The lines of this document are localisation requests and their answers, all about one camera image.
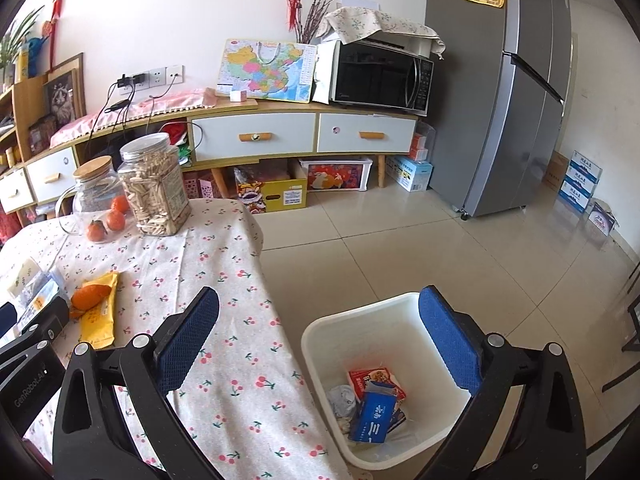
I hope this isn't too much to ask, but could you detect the framed cat picture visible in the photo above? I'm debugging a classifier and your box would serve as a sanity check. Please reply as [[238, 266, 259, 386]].
[[42, 53, 86, 133]]

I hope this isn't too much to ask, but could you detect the stack of small boxes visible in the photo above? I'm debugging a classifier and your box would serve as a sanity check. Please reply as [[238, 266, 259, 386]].
[[410, 121, 437, 162]]

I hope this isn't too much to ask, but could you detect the red hanging tassel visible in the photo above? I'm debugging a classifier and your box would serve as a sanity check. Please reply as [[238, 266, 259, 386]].
[[49, 0, 69, 68]]

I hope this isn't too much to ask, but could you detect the white plastic trash bin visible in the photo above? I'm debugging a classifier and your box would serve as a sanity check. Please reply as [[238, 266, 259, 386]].
[[301, 292, 473, 471]]

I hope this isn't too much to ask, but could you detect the glass jar with wooden lid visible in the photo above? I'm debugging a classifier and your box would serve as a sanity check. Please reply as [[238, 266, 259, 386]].
[[55, 156, 131, 245]]

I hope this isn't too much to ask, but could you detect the dried twig bundle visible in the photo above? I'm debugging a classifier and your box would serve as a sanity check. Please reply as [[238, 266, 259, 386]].
[[297, 0, 333, 43]]

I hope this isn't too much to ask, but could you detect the blue and white box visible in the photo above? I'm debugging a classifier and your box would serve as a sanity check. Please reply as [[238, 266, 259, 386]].
[[387, 155, 433, 192]]

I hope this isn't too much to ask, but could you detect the white framed red box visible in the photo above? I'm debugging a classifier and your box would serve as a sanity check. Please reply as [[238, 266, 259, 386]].
[[300, 157, 373, 192]]

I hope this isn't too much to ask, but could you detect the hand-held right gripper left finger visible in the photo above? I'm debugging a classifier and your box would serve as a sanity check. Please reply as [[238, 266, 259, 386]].
[[51, 286, 221, 480]]

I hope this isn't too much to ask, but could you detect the pink cloth runner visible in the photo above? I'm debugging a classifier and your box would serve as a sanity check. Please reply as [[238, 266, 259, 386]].
[[50, 87, 221, 148]]

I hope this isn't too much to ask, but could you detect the colourful map gift bag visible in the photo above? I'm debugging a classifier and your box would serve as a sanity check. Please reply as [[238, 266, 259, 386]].
[[216, 38, 318, 104]]

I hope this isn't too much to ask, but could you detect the pale yellow packet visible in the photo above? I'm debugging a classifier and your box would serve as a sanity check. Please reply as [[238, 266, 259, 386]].
[[7, 257, 41, 297]]

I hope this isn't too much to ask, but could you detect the wooden tv cabinet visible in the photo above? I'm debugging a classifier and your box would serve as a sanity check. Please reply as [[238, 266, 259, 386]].
[[0, 77, 420, 213]]

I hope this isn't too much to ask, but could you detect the yellow snack packet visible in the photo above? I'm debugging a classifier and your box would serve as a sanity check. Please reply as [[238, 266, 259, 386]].
[[79, 272, 121, 350]]

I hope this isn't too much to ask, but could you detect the paper ball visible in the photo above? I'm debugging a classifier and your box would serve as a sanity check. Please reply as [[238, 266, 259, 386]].
[[327, 385, 358, 420]]

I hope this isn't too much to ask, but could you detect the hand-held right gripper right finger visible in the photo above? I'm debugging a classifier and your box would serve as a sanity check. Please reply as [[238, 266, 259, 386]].
[[417, 285, 590, 480]]

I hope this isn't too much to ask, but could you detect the black charger cable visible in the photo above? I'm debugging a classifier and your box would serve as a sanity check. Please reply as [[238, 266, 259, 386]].
[[85, 77, 151, 161]]

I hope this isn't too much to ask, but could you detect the blue and white carton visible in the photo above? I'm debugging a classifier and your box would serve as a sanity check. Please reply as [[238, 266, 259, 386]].
[[557, 192, 598, 217], [562, 175, 601, 202], [570, 150, 604, 183]]

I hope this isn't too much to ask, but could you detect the dark blue carton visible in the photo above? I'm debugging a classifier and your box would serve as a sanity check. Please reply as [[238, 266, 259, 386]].
[[348, 380, 403, 445]]

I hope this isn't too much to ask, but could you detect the yellow cardboard box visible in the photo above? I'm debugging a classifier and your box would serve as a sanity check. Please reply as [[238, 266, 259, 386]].
[[235, 165, 308, 213]]

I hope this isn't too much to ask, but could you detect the white cabinet drawer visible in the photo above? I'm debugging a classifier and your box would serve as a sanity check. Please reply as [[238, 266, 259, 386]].
[[0, 167, 36, 213], [318, 114, 418, 155], [192, 112, 317, 161], [26, 147, 78, 203]]

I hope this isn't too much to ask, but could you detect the potted green plant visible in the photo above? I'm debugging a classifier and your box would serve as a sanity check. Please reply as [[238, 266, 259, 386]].
[[0, 7, 43, 61]]

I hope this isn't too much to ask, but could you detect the small printed box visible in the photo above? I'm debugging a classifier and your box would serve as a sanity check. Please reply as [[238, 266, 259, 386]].
[[587, 200, 619, 236]]

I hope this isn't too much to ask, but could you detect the floral microwave cover cloth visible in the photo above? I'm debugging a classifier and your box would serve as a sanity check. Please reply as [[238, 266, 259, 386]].
[[317, 6, 446, 58]]

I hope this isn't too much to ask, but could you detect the pink patterned box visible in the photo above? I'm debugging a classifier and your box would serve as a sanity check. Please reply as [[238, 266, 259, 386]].
[[182, 170, 216, 201]]

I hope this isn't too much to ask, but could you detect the plastic jar of biscuit sticks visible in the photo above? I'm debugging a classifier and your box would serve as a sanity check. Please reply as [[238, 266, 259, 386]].
[[117, 132, 192, 237]]

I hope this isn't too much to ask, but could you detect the grey refrigerator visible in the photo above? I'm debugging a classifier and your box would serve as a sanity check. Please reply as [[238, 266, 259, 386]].
[[425, 0, 573, 218]]

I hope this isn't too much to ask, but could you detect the black metal chair frame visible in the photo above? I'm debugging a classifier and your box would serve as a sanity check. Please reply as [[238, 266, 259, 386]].
[[602, 260, 640, 393]]

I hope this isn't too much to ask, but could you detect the orange tangerine peel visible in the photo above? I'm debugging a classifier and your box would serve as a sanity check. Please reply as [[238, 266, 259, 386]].
[[69, 284, 113, 320]]

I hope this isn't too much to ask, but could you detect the black microwave oven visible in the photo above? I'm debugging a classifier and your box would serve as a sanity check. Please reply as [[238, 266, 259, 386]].
[[329, 40, 435, 115]]

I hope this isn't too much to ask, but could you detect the dark patterned tin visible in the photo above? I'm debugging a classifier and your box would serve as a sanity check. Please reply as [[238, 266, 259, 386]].
[[28, 115, 58, 155]]

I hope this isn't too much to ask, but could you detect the red instant noodle bowl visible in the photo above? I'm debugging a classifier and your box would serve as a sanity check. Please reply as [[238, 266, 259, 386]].
[[347, 367, 407, 403]]

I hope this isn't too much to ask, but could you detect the red and green bag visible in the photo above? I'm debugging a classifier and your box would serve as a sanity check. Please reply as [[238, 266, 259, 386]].
[[167, 122, 197, 167]]

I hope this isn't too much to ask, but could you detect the clear plastic packet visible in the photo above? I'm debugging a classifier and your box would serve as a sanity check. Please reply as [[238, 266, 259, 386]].
[[17, 270, 68, 323]]

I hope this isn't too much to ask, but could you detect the brown cardboard box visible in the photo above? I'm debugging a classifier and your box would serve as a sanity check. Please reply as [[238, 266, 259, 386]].
[[542, 151, 571, 191]]

